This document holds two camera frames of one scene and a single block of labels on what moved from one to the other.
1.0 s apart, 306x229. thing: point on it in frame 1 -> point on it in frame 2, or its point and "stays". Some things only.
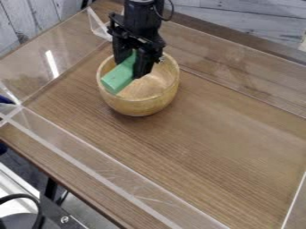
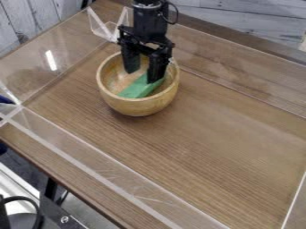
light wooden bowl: x=147 y=94 stays
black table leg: x=51 y=189 stays
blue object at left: x=6 y=99 stays
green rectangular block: x=119 y=76 -> x=141 y=88
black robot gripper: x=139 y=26 -> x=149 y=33
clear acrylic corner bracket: x=99 y=27 stays
